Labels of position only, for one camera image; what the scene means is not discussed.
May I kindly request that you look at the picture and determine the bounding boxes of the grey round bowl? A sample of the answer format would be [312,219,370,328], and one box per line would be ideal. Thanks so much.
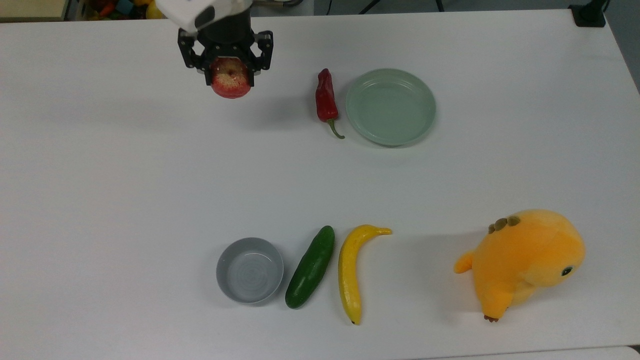
[216,237,285,305]

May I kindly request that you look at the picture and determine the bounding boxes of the colourful toy pile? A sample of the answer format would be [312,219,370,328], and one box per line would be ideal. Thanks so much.
[77,0,166,21]

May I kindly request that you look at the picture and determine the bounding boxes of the wooden board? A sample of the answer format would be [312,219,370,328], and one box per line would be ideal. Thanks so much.
[0,0,68,22]

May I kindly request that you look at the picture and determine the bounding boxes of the pale green plate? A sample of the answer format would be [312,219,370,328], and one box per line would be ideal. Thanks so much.
[345,68,437,148]

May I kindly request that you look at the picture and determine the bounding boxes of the red chili pepper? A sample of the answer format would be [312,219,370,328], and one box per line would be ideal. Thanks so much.
[315,68,346,140]

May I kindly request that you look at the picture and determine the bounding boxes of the red apple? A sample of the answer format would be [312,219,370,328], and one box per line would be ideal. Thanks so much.
[210,56,252,99]

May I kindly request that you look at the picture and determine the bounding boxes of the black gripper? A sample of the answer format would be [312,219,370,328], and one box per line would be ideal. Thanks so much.
[178,12,274,76]

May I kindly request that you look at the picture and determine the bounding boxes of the green cucumber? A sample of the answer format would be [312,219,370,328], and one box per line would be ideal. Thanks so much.
[285,225,336,310]

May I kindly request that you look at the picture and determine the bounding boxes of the black tripod legs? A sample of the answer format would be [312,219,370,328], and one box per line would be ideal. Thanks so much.
[357,0,446,15]

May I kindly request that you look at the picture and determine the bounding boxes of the yellow banana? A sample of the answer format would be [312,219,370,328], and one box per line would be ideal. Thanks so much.
[338,224,393,326]

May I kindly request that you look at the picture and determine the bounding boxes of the yellow plush toy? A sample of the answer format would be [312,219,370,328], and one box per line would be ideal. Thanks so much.
[453,209,586,323]

